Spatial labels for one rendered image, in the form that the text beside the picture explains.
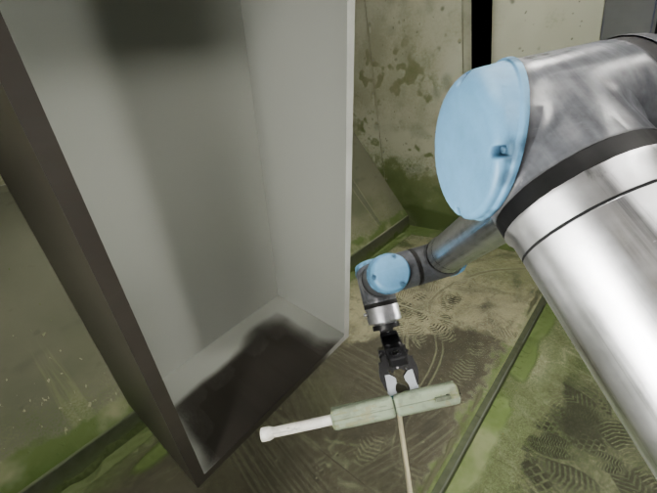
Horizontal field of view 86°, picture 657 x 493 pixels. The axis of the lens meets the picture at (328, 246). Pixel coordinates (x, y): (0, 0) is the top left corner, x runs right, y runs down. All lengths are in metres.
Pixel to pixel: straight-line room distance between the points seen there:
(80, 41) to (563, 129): 0.81
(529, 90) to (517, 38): 2.08
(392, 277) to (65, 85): 0.75
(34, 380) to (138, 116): 1.21
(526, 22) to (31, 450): 2.86
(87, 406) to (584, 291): 1.74
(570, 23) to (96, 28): 2.00
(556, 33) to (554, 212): 2.07
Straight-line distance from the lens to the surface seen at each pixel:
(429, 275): 0.85
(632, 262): 0.26
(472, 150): 0.29
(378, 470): 1.44
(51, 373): 1.83
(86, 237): 0.56
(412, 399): 0.92
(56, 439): 1.83
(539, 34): 2.33
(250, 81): 1.10
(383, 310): 0.92
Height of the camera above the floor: 1.27
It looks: 25 degrees down
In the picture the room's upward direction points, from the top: 11 degrees counter-clockwise
